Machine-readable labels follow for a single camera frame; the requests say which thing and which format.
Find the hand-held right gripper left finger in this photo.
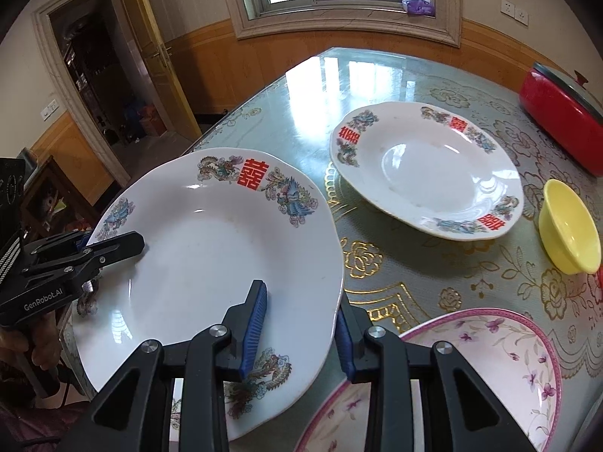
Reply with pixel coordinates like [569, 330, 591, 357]
[59, 279, 268, 452]

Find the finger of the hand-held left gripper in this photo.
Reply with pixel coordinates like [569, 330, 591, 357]
[21, 232, 146, 279]
[28, 227, 95, 264]

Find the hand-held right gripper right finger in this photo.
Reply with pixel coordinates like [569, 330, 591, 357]
[335, 292, 538, 452]

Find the large white red-print plate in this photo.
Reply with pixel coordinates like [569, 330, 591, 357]
[70, 147, 346, 442]

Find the yellow bowl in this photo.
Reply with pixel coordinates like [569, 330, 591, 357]
[538, 179, 602, 275]

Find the person's left forearm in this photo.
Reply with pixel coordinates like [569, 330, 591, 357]
[0, 360, 95, 452]

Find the person's left hand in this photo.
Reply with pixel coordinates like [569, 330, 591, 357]
[0, 327, 34, 363]

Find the dark wooden furniture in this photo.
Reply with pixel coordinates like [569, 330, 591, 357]
[19, 155, 102, 234]

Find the floral lace tablecloth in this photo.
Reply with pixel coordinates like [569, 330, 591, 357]
[61, 47, 603, 452]

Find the orange box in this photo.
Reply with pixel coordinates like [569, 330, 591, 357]
[141, 106, 167, 136]

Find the pink floral bowl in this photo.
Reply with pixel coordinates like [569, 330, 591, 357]
[293, 307, 563, 452]

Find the small white red-print plate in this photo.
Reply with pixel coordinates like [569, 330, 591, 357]
[329, 101, 525, 242]

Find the yellow wooden door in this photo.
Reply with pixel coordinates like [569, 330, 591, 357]
[115, 0, 203, 142]

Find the red electric pot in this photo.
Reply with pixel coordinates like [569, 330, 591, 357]
[519, 67, 603, 177]

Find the purple tissue pack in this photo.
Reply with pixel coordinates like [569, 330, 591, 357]
[401, 0, 436, 17]

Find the grey pot lid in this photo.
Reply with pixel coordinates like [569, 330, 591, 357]
[532, 61, 603, 121]

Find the grey door frame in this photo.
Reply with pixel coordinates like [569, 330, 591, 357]
[31, 0, 133, 189]

